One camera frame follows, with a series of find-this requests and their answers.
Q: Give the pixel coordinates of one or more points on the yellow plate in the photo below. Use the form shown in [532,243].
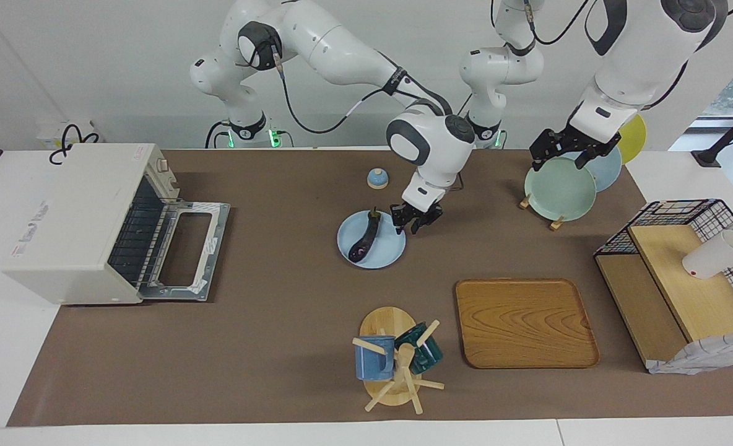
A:
[634,139]

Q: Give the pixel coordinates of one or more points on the white cup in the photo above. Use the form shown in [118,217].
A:
[713,257]

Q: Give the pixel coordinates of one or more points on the light blue racked plate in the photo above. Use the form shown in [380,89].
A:
[608,170]

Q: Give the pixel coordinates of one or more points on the light blue serving plate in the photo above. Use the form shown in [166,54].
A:
[388,248]

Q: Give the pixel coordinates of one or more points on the brown table mat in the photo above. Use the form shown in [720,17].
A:
[280,347]

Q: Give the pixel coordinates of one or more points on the wooden mug tree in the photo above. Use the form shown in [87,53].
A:
[386,322]

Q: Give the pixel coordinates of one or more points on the white toaster oven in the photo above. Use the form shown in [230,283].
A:
[69,229]

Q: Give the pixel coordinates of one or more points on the dark green mug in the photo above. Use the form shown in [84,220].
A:
[429,356]

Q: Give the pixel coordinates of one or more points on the grey patterned cloth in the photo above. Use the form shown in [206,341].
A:
[701,358]

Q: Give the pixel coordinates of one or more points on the pale green plate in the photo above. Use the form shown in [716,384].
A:
[558,191]

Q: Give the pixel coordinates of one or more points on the wooden serving tray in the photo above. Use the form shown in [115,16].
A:
[524,322]

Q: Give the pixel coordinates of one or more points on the wooden plate rack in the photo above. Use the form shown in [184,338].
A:
[556,223]

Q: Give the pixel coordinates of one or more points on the dark purple eggplant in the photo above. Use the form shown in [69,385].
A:
[365,238]

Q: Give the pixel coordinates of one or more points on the wooden step shelf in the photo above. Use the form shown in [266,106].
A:
[694,297]

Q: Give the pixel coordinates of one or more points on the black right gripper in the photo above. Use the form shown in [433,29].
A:
[417,214]

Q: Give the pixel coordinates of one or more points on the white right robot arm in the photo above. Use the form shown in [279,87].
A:
[342,56]

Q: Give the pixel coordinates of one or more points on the blue mug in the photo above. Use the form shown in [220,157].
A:
[373,362]

